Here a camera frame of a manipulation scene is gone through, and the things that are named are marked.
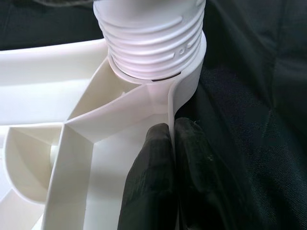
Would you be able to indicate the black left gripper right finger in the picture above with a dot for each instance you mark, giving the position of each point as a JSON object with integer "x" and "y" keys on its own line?
{"x": 196, "y": 179}

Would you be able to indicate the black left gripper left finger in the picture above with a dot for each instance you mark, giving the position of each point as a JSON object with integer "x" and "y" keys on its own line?
{"x": 151, "y": 179}

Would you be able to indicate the white plastic table top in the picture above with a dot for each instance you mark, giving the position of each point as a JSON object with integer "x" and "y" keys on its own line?
{"x": 48, "y": 83}

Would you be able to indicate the white plastic table leg tube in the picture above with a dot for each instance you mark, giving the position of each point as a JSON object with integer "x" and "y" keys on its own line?
{"x": 153, "y": 36}

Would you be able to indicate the black table cloth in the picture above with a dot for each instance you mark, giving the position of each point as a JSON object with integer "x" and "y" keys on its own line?
{"x": 251, "y": 95}

